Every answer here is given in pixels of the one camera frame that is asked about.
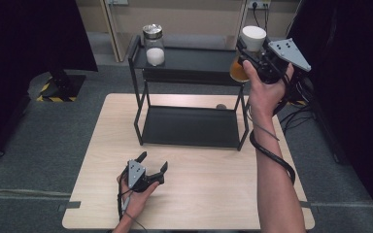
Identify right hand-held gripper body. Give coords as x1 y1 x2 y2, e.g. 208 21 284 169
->
243 37 313 85

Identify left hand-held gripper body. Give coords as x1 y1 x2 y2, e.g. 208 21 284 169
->
126 158 165 194

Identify white-lidded jar amber contents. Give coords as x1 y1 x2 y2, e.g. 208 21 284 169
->
228 25 268 83

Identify black metal two-tier rack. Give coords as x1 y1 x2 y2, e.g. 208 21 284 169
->
127 34 265 152

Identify silver-lidded glass jar white powder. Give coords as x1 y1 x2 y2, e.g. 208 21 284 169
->
142 22 166 68

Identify person's left hand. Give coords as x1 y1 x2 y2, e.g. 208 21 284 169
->
116 174 160 221

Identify person's right hand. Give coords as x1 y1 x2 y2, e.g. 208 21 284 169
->
241 59 295 120

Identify black stand base yellow stripes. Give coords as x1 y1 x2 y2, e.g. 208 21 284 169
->
36 69 87 104
285 73 309 107

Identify beige wooden cabinet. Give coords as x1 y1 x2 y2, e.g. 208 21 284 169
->
76 0 302 63

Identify grey tape strip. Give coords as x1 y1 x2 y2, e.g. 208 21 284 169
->
298 200 321 215
57 200 83 214

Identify black curtain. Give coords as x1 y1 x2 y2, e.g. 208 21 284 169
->
285 0 373 227
0 0 99 165

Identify left hand-held gripper cable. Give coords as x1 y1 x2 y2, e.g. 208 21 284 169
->
116 168 150 233

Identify hand-held gripper cable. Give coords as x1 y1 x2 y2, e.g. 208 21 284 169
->
116 168 150 233
246 72 297 186

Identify black floor cables from socket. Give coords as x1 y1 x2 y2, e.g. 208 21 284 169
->
252 2 271 33

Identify white wall socket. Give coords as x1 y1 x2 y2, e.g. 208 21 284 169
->
247 0 272 10

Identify black floor cables by stand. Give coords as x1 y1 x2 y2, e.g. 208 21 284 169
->
279 102 317 134

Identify right hand-held gripper cable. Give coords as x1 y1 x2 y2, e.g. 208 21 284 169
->
246 72 297 186

